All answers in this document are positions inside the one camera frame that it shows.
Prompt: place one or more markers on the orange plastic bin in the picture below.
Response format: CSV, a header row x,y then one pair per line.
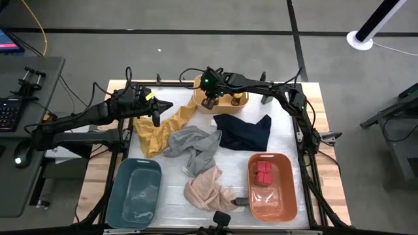
x,y
274,202

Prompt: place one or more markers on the beige pink cloth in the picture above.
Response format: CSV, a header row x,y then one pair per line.
x,y
205,192

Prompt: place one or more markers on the grey desk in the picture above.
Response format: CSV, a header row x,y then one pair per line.
x,y
32,75

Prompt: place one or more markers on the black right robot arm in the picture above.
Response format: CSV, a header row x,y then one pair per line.
x,y
261,86

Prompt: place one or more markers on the grey cloth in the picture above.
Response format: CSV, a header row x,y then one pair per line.
x,y
199,147

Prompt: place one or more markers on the silver metal bracket plate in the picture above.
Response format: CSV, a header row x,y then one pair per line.
x,y
299,137

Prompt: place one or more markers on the teal plastic bin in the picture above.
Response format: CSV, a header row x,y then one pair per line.
x,y
134,196

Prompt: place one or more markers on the white plastic table mat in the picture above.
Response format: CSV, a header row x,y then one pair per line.
x,y
235,156

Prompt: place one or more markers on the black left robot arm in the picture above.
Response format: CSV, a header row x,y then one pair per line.
x,y
98,112

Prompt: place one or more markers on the small black spice tin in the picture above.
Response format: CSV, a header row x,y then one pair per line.
x,y
242,201

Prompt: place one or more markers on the computer monitor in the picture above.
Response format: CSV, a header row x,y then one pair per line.
x,y
8,42

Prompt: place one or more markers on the black metal table frame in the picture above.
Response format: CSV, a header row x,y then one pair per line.
x,y
170,84

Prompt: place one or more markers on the yellow plastic bin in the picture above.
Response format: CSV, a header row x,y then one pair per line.
x,y
222,106

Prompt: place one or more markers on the yellow tape tag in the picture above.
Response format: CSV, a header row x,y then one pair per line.
x,y
150,95

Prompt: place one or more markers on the mustard yellow cloth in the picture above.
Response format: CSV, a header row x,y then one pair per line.
x,y
153,137

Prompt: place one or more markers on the black metal stand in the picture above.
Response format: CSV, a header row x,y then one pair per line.
x,y
405,153

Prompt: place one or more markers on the black keyboard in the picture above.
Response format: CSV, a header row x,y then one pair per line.
x,y
9,114

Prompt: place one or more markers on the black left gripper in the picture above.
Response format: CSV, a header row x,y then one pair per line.
x,y
147,104

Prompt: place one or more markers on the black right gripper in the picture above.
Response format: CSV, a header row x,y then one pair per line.
x,y
212,83

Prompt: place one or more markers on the navy blue cloth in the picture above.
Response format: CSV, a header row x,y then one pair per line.
x,y
241,134

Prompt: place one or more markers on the black computer mouse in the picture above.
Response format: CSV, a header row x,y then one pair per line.
x,y
24,151

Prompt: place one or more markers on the black frame knob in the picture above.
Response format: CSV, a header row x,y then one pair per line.
x,y
158,78
263,76

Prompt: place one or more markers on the black clamp stand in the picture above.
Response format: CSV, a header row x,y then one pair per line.
x,y
29,86

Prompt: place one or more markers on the white pole floor stand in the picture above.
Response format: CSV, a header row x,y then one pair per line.
x,y
354,44

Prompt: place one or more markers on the black camera on mount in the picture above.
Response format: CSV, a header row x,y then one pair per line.
x,y
220,219

